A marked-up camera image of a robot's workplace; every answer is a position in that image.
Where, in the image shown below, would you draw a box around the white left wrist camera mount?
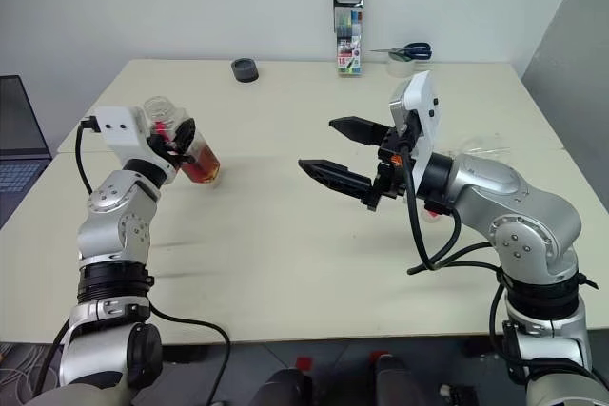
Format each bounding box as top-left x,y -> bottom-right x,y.
92,106 -> 180,175

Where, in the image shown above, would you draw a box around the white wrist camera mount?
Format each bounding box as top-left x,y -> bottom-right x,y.
92,106 -> 180,175
388,69 -> 446,199

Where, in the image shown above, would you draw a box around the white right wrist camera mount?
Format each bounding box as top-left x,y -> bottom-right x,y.
388,69 -> 446,199

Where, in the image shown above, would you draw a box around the grey floor cable bundle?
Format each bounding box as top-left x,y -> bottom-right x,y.
0,341 -> 63,398

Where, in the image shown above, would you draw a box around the black round lid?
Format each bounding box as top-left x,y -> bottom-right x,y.
231,57 -> 261,84

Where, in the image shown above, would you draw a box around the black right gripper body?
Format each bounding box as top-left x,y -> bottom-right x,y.
365,109 -> 423,211

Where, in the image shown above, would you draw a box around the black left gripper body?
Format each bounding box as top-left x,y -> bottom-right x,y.
147,131 -> 197,171

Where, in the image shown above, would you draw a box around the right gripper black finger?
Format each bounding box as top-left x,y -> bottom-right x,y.
297,157 -> 372,199
328,115 -> 392,147

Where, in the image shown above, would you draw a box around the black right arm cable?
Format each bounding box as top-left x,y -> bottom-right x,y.
398,132 -> 522,386

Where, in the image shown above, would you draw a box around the pack of coloured markers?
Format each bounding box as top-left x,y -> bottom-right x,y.
332,0 -> 366,79

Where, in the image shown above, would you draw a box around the dark rounded shape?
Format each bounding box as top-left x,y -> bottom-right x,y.
373,353 -> 423,406
250,367 -> 311,406

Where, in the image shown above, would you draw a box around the plastic jar with red contents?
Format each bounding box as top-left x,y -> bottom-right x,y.
141,95 -> 223,185

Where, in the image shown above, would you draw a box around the small black white device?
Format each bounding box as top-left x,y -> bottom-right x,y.
439,383 -> 478,406

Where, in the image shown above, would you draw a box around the dark grey laptop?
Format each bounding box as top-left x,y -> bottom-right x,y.
0,74 -> 53,229

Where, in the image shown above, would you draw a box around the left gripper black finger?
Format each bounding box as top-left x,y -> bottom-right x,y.
172,116 -> 198,153

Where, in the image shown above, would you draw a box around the blue handled scissors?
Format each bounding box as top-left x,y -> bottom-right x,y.
369,41 -> 434,63

